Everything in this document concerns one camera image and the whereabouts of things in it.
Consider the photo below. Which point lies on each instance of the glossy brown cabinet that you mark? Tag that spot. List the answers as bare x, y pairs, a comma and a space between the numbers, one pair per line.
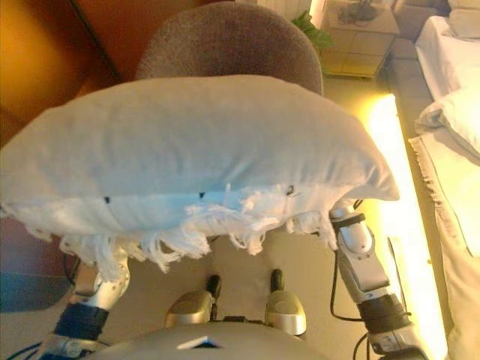
37, 56

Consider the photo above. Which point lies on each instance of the white duvet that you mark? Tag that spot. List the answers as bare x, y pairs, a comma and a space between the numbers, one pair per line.
450, 120

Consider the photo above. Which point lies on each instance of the silver robot right leg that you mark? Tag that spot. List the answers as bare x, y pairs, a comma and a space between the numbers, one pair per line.
285, 311

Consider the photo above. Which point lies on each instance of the white bed sheet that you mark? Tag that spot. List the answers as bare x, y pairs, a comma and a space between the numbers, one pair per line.
446, 63

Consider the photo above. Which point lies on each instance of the grey robot torso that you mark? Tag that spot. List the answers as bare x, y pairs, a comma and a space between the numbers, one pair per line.
206, 345

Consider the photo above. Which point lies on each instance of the grey upholstered armchair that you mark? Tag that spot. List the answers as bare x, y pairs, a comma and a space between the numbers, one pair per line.
225, 45

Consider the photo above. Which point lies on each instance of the silver robot leg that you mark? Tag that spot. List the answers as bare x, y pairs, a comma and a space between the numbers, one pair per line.
191, 307
285, 311

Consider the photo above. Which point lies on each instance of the padded bed headboard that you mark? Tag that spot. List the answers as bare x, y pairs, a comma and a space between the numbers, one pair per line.
416, 18

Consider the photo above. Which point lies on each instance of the white fringed cushion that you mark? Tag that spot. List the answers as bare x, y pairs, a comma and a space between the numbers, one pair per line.
187, 150

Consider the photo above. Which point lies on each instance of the white bed pillow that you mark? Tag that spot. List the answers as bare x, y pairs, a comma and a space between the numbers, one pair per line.
465, 24

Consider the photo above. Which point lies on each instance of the green house plant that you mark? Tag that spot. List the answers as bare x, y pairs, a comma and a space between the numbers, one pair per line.
315, 33

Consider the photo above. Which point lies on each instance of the wooden nightstand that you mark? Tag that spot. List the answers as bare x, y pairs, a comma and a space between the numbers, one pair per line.
356, 48

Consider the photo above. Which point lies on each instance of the silver robot left leg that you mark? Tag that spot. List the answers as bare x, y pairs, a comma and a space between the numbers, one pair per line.
191, 307

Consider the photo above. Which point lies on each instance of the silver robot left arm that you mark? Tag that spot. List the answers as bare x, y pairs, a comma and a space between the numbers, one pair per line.
101, 296

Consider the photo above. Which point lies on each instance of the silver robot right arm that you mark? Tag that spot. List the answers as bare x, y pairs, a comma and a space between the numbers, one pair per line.
363, 270

